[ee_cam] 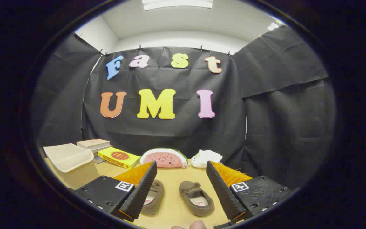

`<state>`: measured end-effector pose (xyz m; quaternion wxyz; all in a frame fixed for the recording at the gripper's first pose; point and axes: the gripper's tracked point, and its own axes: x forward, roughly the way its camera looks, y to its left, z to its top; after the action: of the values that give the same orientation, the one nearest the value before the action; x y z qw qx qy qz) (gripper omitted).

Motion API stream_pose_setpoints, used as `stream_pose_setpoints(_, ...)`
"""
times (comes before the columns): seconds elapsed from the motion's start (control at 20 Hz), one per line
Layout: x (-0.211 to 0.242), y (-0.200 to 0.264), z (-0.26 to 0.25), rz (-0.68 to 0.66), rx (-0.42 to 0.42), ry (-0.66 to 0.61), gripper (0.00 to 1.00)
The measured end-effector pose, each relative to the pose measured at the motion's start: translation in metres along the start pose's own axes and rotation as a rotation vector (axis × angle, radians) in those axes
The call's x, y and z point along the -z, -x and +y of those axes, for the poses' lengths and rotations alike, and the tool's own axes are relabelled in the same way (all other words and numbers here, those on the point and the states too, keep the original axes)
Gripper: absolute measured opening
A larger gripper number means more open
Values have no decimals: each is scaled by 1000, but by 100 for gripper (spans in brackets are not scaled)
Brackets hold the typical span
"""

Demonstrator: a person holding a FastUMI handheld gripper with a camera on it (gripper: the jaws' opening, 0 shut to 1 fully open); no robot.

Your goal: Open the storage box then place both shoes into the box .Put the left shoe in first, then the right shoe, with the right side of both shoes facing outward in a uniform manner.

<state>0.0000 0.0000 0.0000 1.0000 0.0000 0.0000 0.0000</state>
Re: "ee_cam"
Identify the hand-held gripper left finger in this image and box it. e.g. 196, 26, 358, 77
70, 161, 158, 223

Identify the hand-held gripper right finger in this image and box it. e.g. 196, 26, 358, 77
206, 161, 295, 229

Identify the brown fuzzy slipper shoe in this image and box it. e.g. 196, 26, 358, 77
179, 181, 215, 217
141, 180, 165, 216

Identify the cream fabric storage box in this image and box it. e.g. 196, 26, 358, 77
43, 143, 101, 190

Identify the white plush toy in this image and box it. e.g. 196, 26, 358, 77
191, 149, 223, 168

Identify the yellow book with red circle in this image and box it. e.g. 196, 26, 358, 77
98, 147, 141, 169

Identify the watermelon slice plush toy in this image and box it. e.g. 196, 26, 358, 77
139, 147, 188, 169

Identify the grey book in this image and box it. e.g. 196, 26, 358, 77
91, 145, 112, 154

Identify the beige book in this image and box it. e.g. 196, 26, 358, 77
77, 139, 111, 150

